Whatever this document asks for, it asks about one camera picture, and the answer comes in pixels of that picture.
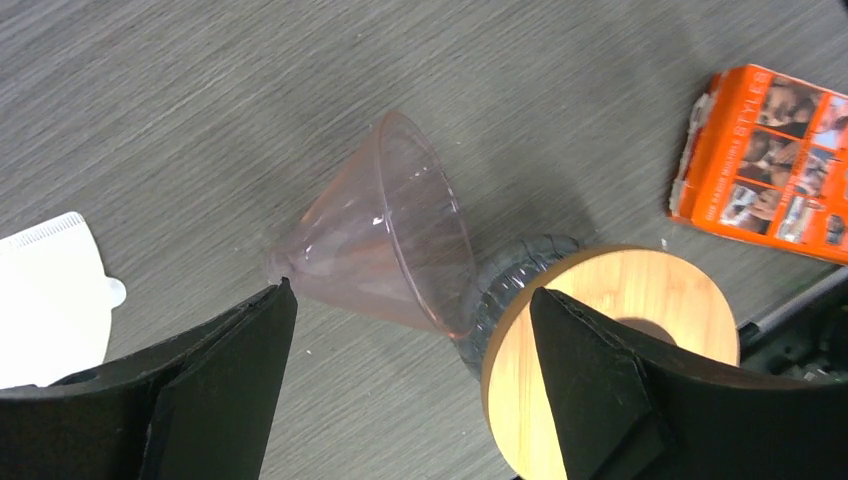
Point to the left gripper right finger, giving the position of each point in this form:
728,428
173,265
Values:
626,405

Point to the pink transparent plastic dripper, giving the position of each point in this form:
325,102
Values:
386,237

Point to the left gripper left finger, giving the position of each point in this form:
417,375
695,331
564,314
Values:
198,405

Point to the orange razor box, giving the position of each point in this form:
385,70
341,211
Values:
765,162

